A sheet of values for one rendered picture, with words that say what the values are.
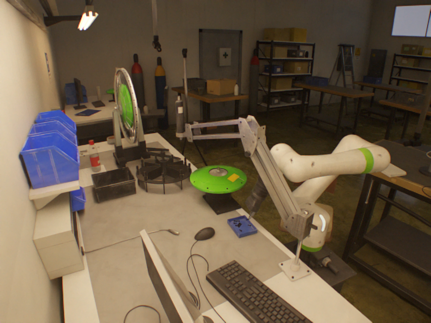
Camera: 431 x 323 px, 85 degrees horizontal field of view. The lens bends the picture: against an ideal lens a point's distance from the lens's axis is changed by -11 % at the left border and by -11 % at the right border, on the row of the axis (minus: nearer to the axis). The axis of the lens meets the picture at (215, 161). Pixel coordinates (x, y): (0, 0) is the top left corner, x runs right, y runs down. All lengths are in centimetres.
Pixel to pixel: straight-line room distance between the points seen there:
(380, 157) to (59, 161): 135
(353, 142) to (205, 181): 76
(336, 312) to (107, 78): 547
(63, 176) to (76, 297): 48
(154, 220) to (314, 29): 785
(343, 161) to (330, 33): 817
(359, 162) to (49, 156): 126
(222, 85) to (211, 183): 313
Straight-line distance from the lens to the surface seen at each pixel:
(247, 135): 100
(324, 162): 111
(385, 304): 247
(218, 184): 134
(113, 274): 117
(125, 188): 161
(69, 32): 575
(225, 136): 109
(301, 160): 104
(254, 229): 132
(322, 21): 891
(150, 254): 72
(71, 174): 121
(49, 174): 121
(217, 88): 435
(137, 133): 172
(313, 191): 137
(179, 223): 135
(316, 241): 129
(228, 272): 107
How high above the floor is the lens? 174
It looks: 24 degrees down
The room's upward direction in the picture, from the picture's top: straight up
